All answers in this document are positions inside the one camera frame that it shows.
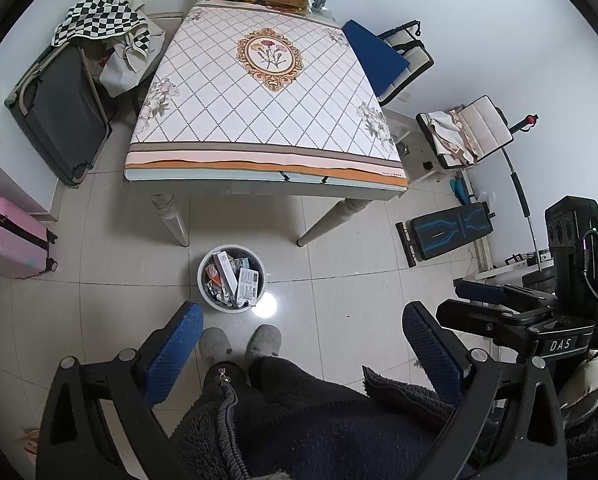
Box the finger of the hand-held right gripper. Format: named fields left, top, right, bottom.
left=454, top=280, right=555, bottom=311
left=435, top=299, right=535, bottom=336

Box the dark grey suitcase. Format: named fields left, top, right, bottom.
left=5, top=40, right=114, bottom=188

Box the grey slipper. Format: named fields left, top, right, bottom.
left=200, top=327, right=232, bottom=361
left=247, top=324, right=282, bottom=360

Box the grey exercise bar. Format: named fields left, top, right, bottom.
left=502, top=147, right=539, bottom=262

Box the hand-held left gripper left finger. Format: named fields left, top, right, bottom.
left=35, top=301, right=205, bottom=480

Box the black blue weight bench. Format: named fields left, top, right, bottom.
left=395, top=201, right=495, bottom=267

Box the black white folding chair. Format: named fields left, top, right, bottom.
left=376, top=20, right=435, bottom=107

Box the white padded chair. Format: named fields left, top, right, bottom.
left=416, top=95, right=510, bottom=171

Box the white red printed bag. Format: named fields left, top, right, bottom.
left=20, top=426, right=42, bottom=463

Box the white wooden table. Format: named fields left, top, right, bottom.
left=124, top=170, right=410, bottom=249

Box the white bag with bow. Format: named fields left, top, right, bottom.
left=99, top=10, right=166, bottom=98

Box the black white checkered cloth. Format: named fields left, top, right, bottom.
left=51, top=0, right=152, bottom=48

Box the person's right forearm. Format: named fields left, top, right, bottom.
left=559, top=355, right=598, bottom=466

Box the grey white trash bin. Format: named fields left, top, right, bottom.
left=197, top=245, right=269, bottom=315

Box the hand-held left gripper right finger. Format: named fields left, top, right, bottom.
left=401, top=301, right=569, bottom=480

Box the table with patterned cloth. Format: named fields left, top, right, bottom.
left=124, top=2, right=410, bottom=191

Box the pink suitcase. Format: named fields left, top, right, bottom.
left=0, top=197, right=58, bottom=280

